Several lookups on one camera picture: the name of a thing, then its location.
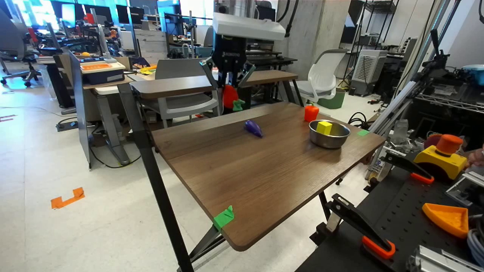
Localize red strawberry plush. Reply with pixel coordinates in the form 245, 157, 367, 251
220, 83, 246, 113

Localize black clamp orange handle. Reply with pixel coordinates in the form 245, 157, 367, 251
329, 194, 397, 263
381, 150, 435, 186

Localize white desk with dark panel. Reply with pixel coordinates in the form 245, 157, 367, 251
68, 50, 148, 169

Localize orange floor bracket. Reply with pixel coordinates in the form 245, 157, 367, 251
50, 186, 86, 210

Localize orange triangular plastic piece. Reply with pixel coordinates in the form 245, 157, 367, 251
420, 201, 470, 239

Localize yellow block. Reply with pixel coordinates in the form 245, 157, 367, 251
314, 119, 334, 136

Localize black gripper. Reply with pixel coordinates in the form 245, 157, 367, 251
199, 35, 257, 100

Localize white plastic chair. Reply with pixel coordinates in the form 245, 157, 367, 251
296, 48, 349, 104

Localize orange item on desk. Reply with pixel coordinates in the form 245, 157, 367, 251
80, 61, 113, 73

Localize metal shelf rack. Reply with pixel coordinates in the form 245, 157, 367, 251
346, 0, 407, 97

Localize white diagonal bar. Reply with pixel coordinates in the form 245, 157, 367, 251
369, 80, 420, 138

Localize brown background desk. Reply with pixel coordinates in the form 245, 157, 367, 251
128, 68, 304, 107

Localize small green tape piece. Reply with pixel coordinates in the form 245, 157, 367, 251
211, 204, 237, 233

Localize purple eggplant toy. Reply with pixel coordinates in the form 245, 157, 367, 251
243, 119, 264, 139

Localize yellow emergency stop box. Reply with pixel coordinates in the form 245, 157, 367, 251
413, 133, 470, 181

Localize grey desk chair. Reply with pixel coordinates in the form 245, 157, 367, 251
142, 58, 222, 127

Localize aluminium extrusion rail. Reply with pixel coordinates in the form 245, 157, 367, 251
410, 245, 484, 272

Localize metal bowl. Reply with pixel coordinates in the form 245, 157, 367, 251
307, 118, 352, 151

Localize orange bell pepper toy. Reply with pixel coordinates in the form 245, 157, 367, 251
302, 103, 320, 124

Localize dark office chair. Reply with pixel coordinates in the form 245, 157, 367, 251
0, 12, 42, 88

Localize black box on desk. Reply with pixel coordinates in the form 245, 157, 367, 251
80, 59, 127, 86

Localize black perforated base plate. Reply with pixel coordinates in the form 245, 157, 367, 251
296, 165, 484, 272

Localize black metal frame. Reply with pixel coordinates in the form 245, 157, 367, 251
118, 82, 225, 272

